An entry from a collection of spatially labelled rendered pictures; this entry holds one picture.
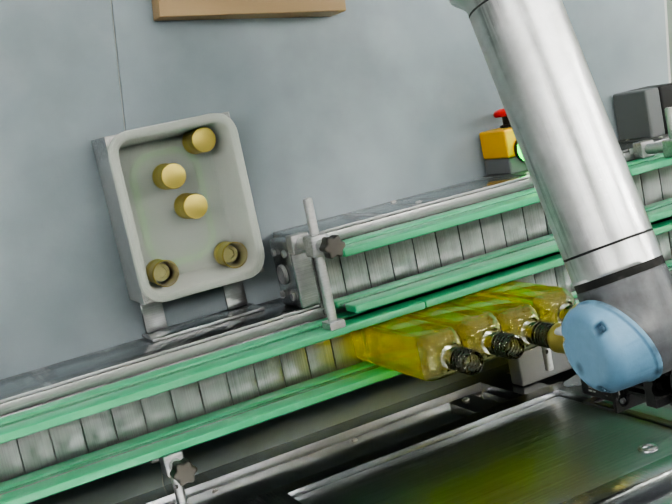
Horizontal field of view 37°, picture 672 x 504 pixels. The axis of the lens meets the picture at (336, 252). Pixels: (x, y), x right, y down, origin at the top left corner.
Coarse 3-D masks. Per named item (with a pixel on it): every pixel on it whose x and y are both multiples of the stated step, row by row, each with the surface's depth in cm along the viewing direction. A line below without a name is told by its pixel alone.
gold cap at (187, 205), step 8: (176, 200) 135; (184, 200) 132; (192, 200) 133; (200, 200) 133; (176, 208) 135; (184, 208) 132; (192, 208) 133; (200, 208) 133; (184, 216) 134; (192, 216) 133; (200, 216) 133
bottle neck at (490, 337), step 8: (488, 336) 119; (496, 336) 118; (504, 336) 116; (512, 336) 116; (488, 344) 118; (496, 344) 117; (504, 344) 115; (512, 344) 118; (520, 344) 117; (488, 352) 119; (496, 352) 117; (504, 352) 116; (512, 352) 117; (520, 352) 116
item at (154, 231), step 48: (144, 144) 134; (240, 144) 132; (144, 192) 134; (192, 192) 137; (240, 192) 133; (144, 240) 135; (192, 240) 137; (240, 240) 137; (144, 288) 128; (192, 288) 130
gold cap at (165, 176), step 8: (160, 168) 132; (168, 168) 131; (176, 168) 131; (152, 176) 134; (160, 176) 131; (168, 176) 131; (176, 176) 131; (184, 176) 132; (160, 184) 133; (168, 184) 131; (176, 184) 132
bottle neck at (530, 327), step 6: (528, 324) 122; (534, 324) 121; (540, 324) 120; (546, 324) 119; (552, 324) 118; (522, 330) 122; (528, 330) 121; (534, 330) 120; (540, 330) 119; (546, 330) 118; (522, 336) 122; (528, 336) 121; (534, 336) 120; (540, 336) 118; (546, 336) 118; (528, 342) 122; (534, 342) 120; (540, 342) 119; (546, 342) 118
